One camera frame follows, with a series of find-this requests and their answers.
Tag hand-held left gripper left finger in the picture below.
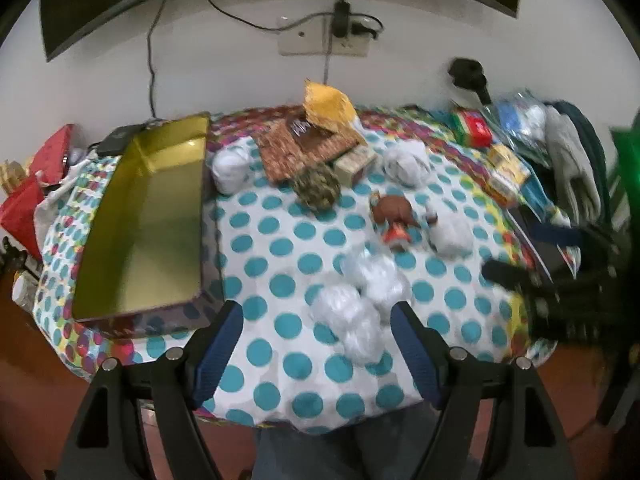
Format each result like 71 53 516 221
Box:
55 300 246 480

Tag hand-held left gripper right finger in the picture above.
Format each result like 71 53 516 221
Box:
390 300 586 480

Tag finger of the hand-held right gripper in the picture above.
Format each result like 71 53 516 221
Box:
481 259 532 292

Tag white plastic bag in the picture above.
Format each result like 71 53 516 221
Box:
345 250 413 316
340 310 388 366
427 217 476 261
309 284 368 331
382 140 432 188

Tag brown doll figurine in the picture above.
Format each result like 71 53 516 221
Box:
369 192 441 253

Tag gold tin box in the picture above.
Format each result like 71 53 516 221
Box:
72 112 226 336

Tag white cloth roll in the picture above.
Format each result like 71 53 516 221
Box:
211 144 251 196

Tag camouflage patterned ball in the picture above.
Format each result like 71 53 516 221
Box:
291 164 343 211

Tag brown patterned box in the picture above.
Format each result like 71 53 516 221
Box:
257 117 368 183

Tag yellow snack bag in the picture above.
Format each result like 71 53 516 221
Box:
302 80 357 133

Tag polka-dot tablecloth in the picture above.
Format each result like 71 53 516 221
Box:
32 105 561 436

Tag yellow box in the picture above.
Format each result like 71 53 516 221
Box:
484 144 532 208

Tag person's grey trousers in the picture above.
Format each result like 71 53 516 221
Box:
250 400 451 480

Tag grey cloth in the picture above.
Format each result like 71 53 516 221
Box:
542 105 603 223

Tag red green box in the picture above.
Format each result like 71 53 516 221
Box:
450 110 493 148

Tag clear blue plastic package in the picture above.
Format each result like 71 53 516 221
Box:
482 90 548 161

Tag dark teal cloth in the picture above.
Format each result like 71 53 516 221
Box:
552 100 618 221

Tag small beige box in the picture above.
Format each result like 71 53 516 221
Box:
334 147 378 188

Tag black set-top box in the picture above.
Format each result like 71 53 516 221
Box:
95 121 166 157

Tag large red bag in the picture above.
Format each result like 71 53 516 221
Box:
0 172 46 261

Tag flat red bag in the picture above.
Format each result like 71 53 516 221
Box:
27 122 76 181

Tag black charger plug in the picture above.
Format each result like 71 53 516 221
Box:
332 0 353 41

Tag black wall adaptor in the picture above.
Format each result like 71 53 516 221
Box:
447 57 493 106

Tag white wall outlet plate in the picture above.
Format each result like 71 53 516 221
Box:
277 16 372 57

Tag black cable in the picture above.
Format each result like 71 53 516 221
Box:
201 0 336 33
145 0 168 121

